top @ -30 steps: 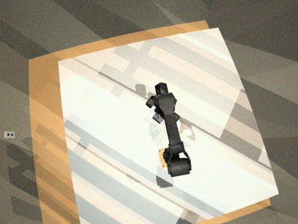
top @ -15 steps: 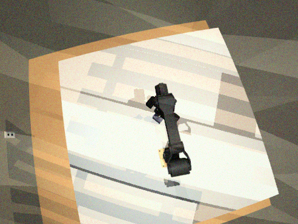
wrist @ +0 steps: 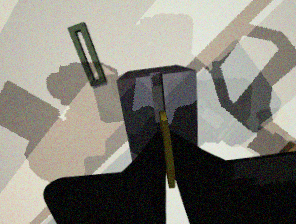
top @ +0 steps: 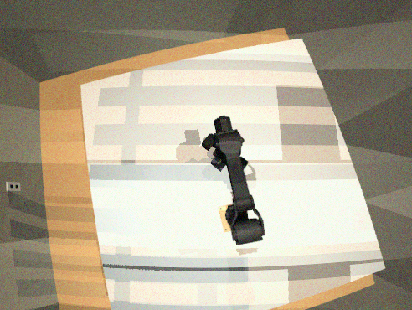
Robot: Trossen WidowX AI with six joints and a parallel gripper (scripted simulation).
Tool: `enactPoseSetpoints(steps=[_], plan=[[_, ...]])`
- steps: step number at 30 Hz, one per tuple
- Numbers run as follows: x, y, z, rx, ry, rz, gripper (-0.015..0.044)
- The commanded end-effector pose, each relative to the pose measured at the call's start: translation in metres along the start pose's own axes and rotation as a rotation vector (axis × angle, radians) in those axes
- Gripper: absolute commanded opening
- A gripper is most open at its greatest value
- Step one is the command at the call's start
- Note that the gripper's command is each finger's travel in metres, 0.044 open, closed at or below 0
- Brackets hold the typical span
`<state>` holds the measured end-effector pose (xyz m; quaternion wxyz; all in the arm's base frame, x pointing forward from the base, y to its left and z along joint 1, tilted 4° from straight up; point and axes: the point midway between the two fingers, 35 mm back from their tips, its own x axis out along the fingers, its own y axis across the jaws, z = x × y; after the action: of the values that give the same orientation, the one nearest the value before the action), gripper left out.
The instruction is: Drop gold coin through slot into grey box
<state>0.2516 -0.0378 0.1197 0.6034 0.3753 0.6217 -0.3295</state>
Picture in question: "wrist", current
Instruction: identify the dark green rectangular frame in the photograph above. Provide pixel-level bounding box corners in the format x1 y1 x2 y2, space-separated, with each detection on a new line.
68 22 107 87

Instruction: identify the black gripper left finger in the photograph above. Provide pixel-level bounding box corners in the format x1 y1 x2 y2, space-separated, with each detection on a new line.
43 132 167 224

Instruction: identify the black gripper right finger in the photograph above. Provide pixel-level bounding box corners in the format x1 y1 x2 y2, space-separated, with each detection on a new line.
169 130 296 224

